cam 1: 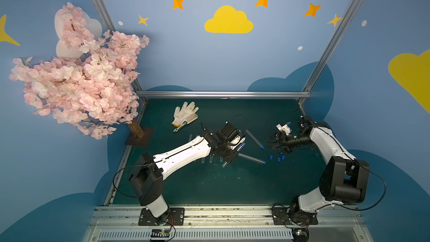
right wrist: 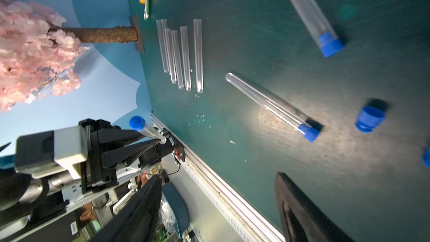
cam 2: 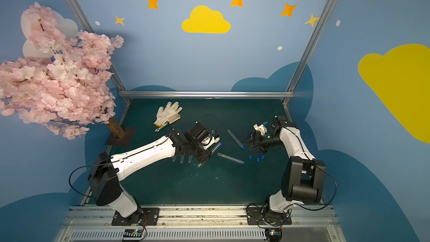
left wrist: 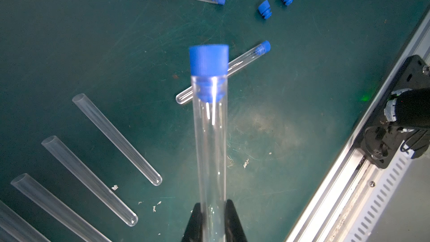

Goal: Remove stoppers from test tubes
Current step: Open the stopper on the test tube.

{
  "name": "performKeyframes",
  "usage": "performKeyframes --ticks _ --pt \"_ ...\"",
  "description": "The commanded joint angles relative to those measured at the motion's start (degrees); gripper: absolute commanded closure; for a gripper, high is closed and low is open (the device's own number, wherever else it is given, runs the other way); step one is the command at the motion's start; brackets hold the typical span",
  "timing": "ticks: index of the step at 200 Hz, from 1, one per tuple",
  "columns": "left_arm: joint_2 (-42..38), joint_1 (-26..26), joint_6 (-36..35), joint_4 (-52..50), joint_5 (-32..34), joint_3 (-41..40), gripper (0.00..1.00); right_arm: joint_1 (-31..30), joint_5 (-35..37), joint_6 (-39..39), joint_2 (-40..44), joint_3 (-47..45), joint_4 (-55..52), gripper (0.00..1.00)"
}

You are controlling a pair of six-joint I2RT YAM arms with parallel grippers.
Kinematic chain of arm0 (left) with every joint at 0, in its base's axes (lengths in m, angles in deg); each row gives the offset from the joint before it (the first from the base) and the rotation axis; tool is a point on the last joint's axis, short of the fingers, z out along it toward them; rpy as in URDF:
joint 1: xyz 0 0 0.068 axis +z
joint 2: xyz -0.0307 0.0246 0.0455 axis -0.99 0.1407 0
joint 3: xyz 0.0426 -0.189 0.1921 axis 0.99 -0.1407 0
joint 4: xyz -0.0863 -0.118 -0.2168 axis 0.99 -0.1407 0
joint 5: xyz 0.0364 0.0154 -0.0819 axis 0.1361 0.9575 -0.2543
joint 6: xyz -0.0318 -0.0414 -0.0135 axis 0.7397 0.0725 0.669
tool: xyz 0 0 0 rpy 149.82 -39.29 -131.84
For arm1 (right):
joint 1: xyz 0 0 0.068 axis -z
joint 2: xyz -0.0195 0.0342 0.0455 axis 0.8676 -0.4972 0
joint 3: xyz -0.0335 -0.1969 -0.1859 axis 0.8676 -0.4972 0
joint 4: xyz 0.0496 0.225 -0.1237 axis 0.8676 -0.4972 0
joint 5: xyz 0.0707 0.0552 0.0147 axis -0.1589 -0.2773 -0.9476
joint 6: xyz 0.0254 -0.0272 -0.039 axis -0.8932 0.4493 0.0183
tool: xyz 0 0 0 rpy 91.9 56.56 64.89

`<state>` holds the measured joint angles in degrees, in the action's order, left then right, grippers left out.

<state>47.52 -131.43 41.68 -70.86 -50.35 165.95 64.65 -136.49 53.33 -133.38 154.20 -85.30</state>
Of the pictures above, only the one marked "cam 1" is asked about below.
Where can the right small circuit board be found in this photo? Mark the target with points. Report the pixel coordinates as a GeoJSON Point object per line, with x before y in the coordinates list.
{"type": "Point", "coordinates": [300, 235]}

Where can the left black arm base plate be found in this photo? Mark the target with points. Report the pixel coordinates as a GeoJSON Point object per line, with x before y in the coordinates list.
{"type": "Point", "coordinates": [173, 216]}

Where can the black square tree base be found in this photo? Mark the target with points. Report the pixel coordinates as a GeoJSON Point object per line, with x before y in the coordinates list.
{"type": "Point", "coordinates": [134, 140]}

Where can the aluminium frame post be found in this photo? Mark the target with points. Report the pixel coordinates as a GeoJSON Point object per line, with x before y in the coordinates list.
{"type": "Point", "coordinates": [339, 31]}
{"type": "Point", "coordinates": [112, 30]}

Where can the pink cherry blossom tree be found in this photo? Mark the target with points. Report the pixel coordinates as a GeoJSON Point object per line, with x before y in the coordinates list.
{"type": "Point", "coordinates": [94, 94]}

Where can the aluminium frame back bar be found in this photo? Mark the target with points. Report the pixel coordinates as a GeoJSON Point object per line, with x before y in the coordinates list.
{"type": "Point", "coordinates": [224, 94]}

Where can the white cotton work glove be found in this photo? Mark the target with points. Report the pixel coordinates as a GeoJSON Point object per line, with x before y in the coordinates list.
{"type": "Point", "coordinates": [185, 114]}

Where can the aluminium mounting rail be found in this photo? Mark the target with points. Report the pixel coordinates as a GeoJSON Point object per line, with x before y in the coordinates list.
{"type": "Point", "coordinates": [245, 223]}

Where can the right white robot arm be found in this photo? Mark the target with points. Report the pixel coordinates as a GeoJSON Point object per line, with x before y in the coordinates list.
{"type": "Point", "coordinates": [345, 178]}

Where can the small circuit board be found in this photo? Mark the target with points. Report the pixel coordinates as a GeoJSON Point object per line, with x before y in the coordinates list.
{"type": "Point", "coordinates": [160, 235]}
{"type": "Point", "coordinates": [300, 235]}

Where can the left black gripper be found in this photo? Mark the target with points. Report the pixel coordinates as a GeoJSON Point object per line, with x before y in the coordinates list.
{"type": "Point", "coordinates": [227, 149]}

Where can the test tube diagonal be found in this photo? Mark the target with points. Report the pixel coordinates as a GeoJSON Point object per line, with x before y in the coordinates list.
{"type": "Point", "coordinates": [230, 153]}
{"type": "Point", "coordinates": [251, 158]}

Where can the green handled small tool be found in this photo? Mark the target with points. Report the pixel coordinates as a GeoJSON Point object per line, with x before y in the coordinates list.
{"type": "Point", "coordinates": [177, 129]}

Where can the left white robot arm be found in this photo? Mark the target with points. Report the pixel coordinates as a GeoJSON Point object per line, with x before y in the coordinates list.
{"type": "Point", "coordinates": [149, 173]}

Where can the left small circuit board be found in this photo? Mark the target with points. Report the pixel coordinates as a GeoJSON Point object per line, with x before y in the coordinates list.
{"type": "Point", "coordinates": [160, 235]}

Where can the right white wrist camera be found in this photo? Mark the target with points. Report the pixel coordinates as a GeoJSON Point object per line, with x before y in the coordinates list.
{"type": "Point", "coordinates": [284, 129]}

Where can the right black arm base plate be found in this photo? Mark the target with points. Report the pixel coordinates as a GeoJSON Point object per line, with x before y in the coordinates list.
{"type": "Point", "coordinates": [282, 216]}

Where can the aluminium frame left post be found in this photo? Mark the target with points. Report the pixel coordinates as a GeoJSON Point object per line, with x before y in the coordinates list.
{"type": "Point", "coordinates": [112, 30]}

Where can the aluminium frame right post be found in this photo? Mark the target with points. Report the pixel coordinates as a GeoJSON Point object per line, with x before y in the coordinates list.
{"type": "Point", "coordinates": [339, 31]}

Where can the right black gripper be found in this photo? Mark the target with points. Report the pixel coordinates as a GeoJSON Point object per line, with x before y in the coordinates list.
{"type": "Point", "coordinates": [280, 140]}

